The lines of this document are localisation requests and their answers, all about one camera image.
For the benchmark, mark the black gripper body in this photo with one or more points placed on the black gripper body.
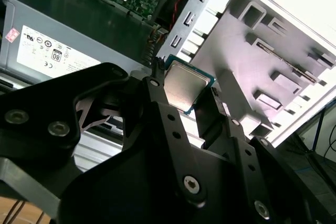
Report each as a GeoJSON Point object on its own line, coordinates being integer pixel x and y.
{"type": "Point", "coordinates": [131, 195]}

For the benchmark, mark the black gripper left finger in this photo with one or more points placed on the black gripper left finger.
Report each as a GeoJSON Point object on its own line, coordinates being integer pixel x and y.
{"type": "Point", "coordinates": [39, 108]}

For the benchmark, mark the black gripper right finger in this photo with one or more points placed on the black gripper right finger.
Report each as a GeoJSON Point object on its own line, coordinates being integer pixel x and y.
{"type": "Point", "coordinates": [239, 140]}

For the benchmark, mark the silver CPU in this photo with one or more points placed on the silver CPU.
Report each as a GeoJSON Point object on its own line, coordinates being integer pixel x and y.
{"type": "Point", "coordinates": [183, 85]}

